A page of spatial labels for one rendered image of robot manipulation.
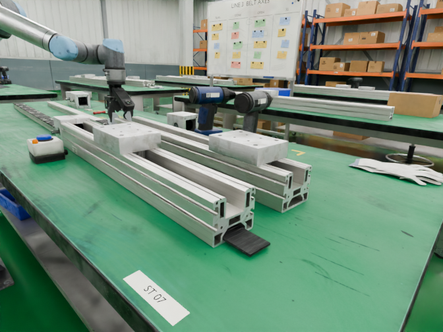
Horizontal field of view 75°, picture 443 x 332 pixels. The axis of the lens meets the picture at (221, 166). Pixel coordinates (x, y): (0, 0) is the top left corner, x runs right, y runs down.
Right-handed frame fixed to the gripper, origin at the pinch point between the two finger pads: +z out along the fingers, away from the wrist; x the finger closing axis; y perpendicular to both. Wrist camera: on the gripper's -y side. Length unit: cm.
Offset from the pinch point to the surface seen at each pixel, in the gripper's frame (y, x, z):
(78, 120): -4.7, 18.0, -6.8
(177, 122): -16.2, -16.4, -4.6
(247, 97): -59, -11, -19
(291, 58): 98, -260, -40
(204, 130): -36.1, -14.6, -5.0
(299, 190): -85, -1, -2
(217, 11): 222, -251, -101
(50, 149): -20.7, 31.7, -1.7
